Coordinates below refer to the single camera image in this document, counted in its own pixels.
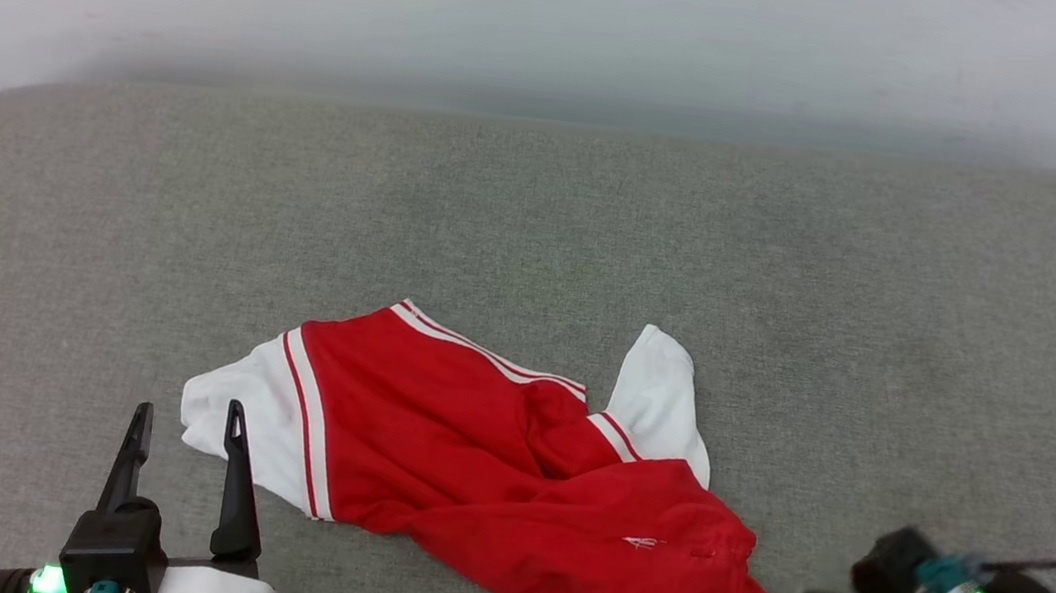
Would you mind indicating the red and white shirt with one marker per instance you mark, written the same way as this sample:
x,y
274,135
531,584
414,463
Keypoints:
x,y
469,450

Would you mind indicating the grey fabric sofa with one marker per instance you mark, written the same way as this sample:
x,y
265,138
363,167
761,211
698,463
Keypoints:
x,y
595,244

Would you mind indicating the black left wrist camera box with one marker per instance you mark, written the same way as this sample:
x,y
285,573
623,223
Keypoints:
x,y
109,547

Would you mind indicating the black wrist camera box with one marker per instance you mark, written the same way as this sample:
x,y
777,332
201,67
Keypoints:
x,y
109,547
893,563

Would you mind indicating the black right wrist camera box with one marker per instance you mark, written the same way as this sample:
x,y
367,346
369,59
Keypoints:
x,y
893,563

